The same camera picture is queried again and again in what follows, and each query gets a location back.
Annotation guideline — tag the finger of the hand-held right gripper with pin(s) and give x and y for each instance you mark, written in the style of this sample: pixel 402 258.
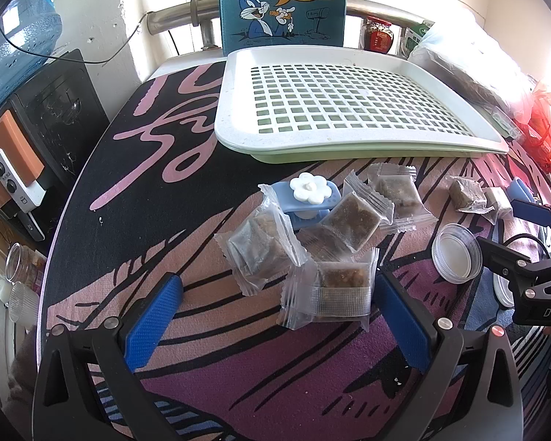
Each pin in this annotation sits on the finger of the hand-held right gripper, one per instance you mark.
pixel 500 252
pixel 530 211

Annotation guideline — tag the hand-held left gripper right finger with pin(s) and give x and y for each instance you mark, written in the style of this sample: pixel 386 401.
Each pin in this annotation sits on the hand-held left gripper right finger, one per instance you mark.
pixel 404 326

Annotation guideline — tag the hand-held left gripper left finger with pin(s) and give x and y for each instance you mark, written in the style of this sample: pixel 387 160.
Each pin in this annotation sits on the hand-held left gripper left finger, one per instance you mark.
pixel 151 321

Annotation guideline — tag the clear packet with brown cube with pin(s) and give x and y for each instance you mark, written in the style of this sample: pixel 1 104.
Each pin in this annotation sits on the clear packet with brown cube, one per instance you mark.
pixel 498 200
pixel 463 190
pixel 340 285
pixel 257 243
pixel 397 190
pixel 349 218

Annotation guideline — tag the blue clip with white flower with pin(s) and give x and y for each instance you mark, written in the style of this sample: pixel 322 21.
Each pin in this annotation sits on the blue clip with white flower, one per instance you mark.
pixel 307 188

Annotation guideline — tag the white perforated plastic tray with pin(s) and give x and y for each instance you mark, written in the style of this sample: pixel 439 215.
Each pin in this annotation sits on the white perforated plastic tray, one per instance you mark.
pixel 238 101

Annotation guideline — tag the black and pink printed tablecloth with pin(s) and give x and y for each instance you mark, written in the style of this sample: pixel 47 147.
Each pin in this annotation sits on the black and pink printed tablecloth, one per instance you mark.
pixel 238 376

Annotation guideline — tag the ribbed glass cup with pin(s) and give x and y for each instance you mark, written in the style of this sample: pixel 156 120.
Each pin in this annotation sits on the ribbed glass cup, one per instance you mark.
pixel 25 303

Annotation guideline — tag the clear glass jar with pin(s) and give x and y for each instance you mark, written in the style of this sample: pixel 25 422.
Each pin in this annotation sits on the clear glass jar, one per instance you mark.
pixel 25 271

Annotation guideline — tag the clear plastic bag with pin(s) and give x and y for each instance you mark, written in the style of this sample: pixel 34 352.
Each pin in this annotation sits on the clear plastic bag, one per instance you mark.
pixel 463 55

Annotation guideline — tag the pale green under tray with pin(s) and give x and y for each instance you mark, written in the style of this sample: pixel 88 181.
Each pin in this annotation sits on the pale green under tray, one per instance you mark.
pixel 284 160

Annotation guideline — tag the green and white carton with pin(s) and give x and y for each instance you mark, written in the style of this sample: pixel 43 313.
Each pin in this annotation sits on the green and white carton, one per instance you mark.
pixel 415 36

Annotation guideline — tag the black and orange water dispenser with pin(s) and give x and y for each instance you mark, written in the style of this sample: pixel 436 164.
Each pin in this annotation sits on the black and orange water dispenser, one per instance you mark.
pixel 64 115

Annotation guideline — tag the glass jar with red label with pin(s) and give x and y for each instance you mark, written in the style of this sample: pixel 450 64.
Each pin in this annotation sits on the glass jar with red label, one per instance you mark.
pixel 379 36

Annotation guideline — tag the blue cartoon rabbit tote bag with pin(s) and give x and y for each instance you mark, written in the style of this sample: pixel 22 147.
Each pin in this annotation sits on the blue cartoon rabbit tote bag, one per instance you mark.
pixel 303 18

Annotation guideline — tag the metal pipe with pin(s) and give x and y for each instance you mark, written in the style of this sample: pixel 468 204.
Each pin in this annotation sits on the metal pipe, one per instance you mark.
pixel 174 13

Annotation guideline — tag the blue water bottle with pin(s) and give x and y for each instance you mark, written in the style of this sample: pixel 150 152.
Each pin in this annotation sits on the blue water bottle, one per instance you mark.
pixel 23 32

